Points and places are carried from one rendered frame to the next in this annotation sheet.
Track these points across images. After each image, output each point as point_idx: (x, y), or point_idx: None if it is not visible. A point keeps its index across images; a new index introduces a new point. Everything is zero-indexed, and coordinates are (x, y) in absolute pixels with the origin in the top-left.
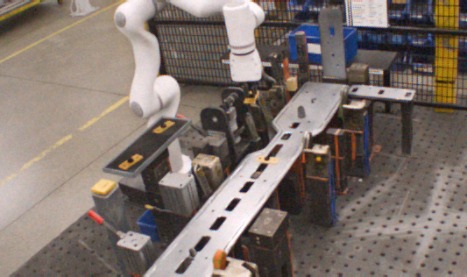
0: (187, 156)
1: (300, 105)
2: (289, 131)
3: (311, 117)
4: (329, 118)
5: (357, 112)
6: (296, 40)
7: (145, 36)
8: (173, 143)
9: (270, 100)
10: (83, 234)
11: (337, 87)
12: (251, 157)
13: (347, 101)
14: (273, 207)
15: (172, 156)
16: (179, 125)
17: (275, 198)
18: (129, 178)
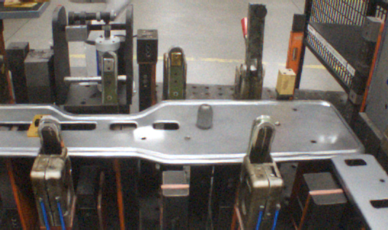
0: (135, 90)
1: (205, 103)
2: (139, 125)
3: (207, 136)
4: (218, 161)
5: (249, 189)
6: (364, 29)
7: None
8: (95, 53)
9: (234, 81)
10: (12, 89)
11: (343, 138)
12: (46, 109)
13: (270, 156)
14: None
15: (92, 69)
16: (25, 10)
17: (6, 183)
18: (76, 70)
